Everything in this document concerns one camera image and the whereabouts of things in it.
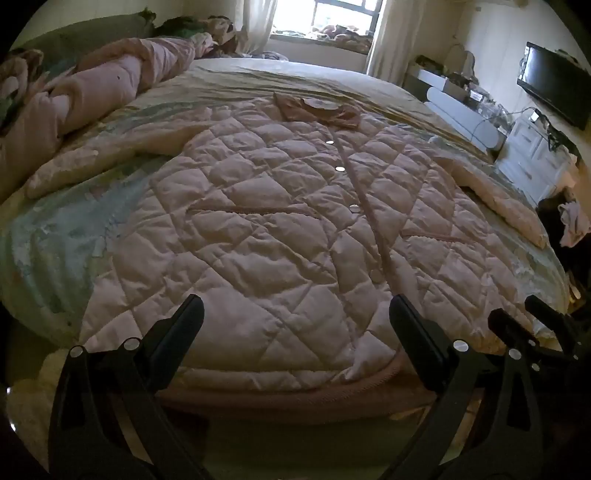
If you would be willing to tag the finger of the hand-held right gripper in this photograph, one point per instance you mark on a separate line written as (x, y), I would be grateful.
(554, 323)
(501, 323)

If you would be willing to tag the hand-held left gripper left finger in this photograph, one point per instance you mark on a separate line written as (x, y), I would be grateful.
(180, 337)

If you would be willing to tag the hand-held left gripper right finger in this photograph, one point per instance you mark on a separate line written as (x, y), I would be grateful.
(415, 339)

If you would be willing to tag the pink quilted jacket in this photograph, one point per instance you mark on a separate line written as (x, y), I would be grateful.
(277, 230)

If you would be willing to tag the dark crumpled clothes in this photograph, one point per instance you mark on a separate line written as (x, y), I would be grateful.
(274, 55)

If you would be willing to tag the pile of pink plush clothes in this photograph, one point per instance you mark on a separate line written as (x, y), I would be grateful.
(344, 34)

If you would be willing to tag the white crumpled cloth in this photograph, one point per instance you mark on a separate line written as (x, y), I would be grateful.
(572, 221)

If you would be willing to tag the dark chair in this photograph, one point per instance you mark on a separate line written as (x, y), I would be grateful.
(549, 212)

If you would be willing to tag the white dresser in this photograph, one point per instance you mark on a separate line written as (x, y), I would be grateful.
(531, 152)

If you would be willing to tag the black flat television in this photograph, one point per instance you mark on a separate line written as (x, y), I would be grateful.
(554, 83)

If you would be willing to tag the white cluttered desk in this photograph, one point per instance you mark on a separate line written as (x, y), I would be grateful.
(438, 81)

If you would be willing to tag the pink rolled duvet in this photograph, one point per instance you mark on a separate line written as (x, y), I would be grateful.
(92, 87)

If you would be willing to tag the white scalloped mirror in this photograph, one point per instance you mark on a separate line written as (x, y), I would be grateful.
(461, 57)

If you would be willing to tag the bed with yellow sheet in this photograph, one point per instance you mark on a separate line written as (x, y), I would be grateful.
(277, 74)

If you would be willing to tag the floral rolled blanket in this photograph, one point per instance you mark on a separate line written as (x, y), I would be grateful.
(21, 83)

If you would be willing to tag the cream curtain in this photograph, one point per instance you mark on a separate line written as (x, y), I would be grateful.
(256, 25)
(397, 37)

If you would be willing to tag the green headboard cushion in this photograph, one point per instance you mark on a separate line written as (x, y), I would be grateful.
(92, 37)

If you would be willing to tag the window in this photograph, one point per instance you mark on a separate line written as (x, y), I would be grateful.
(341, 14)

